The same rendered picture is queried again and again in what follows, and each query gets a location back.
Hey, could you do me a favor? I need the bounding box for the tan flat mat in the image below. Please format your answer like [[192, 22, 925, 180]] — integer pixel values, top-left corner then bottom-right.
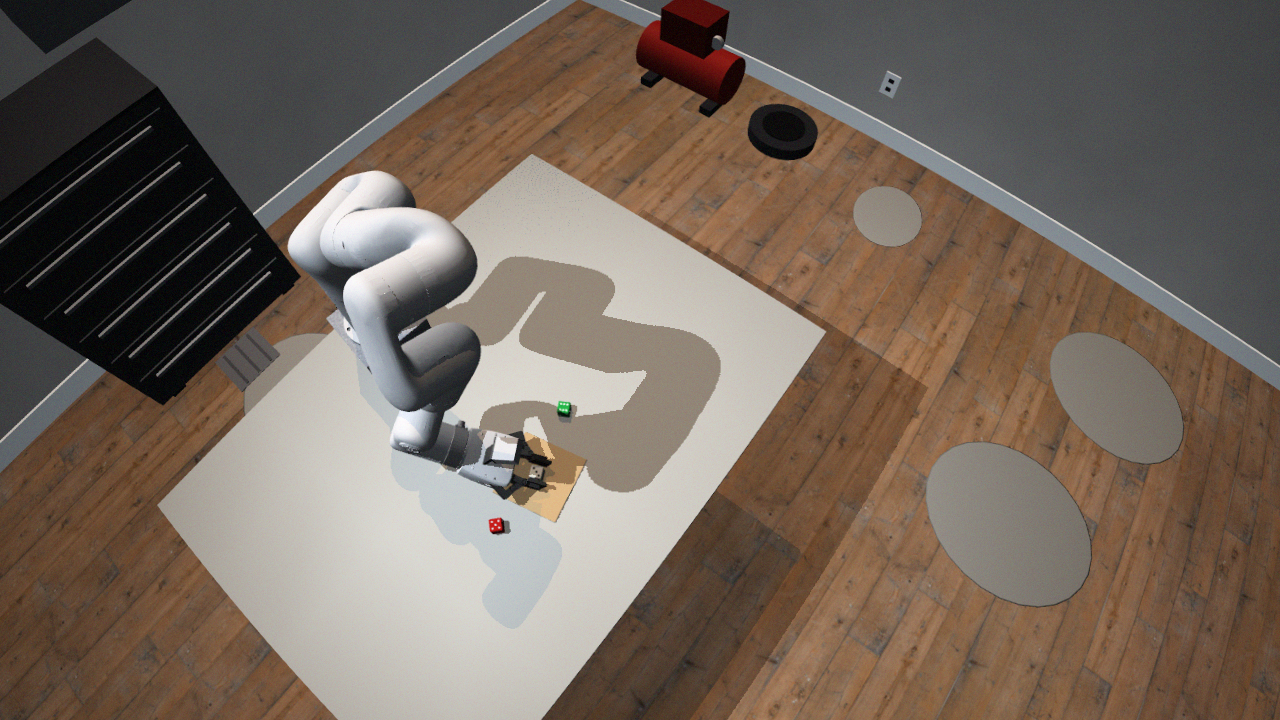
[[507, 432, 588, 521]]

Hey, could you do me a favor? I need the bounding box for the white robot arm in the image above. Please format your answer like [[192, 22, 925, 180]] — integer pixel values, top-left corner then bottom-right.
[[288, 170, 481, 468]]

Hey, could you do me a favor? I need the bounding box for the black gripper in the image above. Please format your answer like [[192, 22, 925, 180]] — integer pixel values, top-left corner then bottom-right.
[[456, 428, 552, 500]]

